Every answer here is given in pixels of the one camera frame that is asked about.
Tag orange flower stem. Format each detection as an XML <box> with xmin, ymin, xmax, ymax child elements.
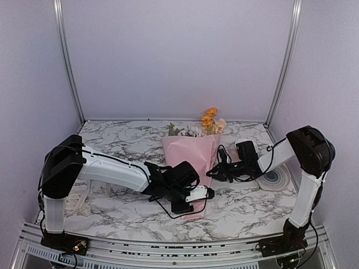
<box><xmin>201</xmin><ymin>107</ymin><xmax>218</xmax><ymax>132</ymax></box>

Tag peach flower long green stem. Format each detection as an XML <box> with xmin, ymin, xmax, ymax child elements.
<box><xmin>212</xmin><ymin>118</ymin><xmax>227</xmax><ymax>135</ymax></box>

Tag aluminium frame right post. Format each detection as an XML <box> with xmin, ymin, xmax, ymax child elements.
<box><xmin>265</xmin><ymin>0</ymin><xmax>303</xmax><ymax>128</ymax></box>

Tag aluminium frame left post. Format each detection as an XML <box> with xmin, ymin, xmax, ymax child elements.
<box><xmin>53</xmin><ymin>0</ymin><xmax>85</xmax><ymax>124</ymax></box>

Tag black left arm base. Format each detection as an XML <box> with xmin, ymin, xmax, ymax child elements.
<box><xmin>40</xmin><ymin>231</ymin><xmax>89</xmax><ymax>256</ymax></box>

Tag aluminium frame post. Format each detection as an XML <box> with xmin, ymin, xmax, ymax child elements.
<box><xmin>265</xmin><ymin>0</ymin><xmax>303</xmax><ymax>128</ymax></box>
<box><xmin>53</xmin><ymin>0</ymin><xmax>85</xmax><ymax>124</ymax></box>

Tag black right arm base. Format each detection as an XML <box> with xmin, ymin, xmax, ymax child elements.
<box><xmin>256</xmin><ymin>219</ymin><xmax>309</xmax><ymax>257</ymax></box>

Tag white flower bunch green leaves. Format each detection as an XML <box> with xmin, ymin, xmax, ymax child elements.
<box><xmin>167</xmin><ymin>122</ymin><xmax>206</xmax><ymax>138</ymax></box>

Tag pink wrapping paper sheet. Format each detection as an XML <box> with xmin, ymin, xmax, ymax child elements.
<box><xmin>162</xmin><ymin>134</ymin><xmax>220</xmax><ymax>220</ymax></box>

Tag grey swirl ceramic plate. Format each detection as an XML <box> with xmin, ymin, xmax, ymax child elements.
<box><xmin>255</xmin><ymin>165</ymin><xmax>290</xmax><ymax>192</ymax></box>

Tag aluminium front rail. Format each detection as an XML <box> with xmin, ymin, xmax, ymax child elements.
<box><xmin>10</xmin><ymin>223</ymin><xmax>338</xmax><ymax>268</ymax></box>

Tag cream ribbon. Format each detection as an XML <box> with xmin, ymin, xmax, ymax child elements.
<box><xmin>65</xmin><ymin>181</ymin><xmax>91</xmax><ymax>216</ymax></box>

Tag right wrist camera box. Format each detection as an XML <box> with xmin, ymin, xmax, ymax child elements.
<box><xmin>236</xmin><ymin>140</ymin><xmax>258</xmax><ymax>165</ymax></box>

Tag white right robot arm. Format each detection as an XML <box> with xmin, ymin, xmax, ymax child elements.
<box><xmin>206</xmin><ymin>126</ymin><xmax>335</xmax><ymax>230</ymax></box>

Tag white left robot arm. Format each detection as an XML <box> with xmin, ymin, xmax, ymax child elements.
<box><xmin>38</xmin><ymin>134</ymin><xmax>214</xmax><ymax>249</ymax></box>

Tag orange bowl white inside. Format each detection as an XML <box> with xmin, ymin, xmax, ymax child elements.
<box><xmin>234</xmin><ymin>138</ymin><xmax>258</xmax><ymax>160</ymax></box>

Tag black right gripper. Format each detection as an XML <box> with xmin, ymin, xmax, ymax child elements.
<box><xmin>206</xmin><ymin>158</ymin><xmax>247</xmax><ymax>183</ymax></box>

